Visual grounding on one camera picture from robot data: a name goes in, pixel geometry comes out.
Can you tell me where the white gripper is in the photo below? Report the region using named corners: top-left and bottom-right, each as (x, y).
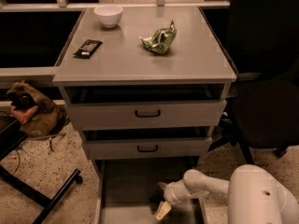
top-left (154, 179), bottom-right (208, 221)

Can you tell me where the green crumpled chip bag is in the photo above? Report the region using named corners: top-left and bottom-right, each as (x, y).
top-left (140, 21), bottom-right (177, 55)

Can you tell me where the grey bottom drawer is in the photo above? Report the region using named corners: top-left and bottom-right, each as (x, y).
top-left (96, 157), bottom-right (205, 224)

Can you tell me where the grey drawer cabinet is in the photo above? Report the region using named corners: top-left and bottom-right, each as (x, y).
top-left (53, 7), bottom-right (236, 214)

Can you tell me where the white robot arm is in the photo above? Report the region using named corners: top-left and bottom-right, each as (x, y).
top-left (154, 164), bottom-right (299, 224)

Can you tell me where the grey top drawer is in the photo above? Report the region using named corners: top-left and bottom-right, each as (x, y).
top-left (62, 86), bottom-right (226, 131)

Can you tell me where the black stand base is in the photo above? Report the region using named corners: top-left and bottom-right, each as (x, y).
top-left (0, 115), bottom-right (82, 224)

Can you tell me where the black office chair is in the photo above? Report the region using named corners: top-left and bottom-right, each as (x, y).
top-left (210, 0), bottom-right (299, 164)

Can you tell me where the green kitchen sponge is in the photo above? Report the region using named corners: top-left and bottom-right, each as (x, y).
top-left (149, 194), bottom-right (164, 214)

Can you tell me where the white ceramic bowl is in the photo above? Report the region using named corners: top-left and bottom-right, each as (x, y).
top-left (93, 5), bottom-right (123, 28)

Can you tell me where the grey drawer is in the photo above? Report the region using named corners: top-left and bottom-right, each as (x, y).
top-left (62, 86), bottom-right (226, 131)
top-left (79, 127), bottom-right (212, 160)
top-left (96, 157), bottom-right (205, 224)

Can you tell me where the black snack bar wrapper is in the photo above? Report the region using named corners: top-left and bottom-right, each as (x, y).
top-left (74, 39), bottom-right (103, 59)

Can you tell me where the grey middle drawer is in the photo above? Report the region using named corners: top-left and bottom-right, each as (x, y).
top-left (79, 127), bottom-right (212, 160)

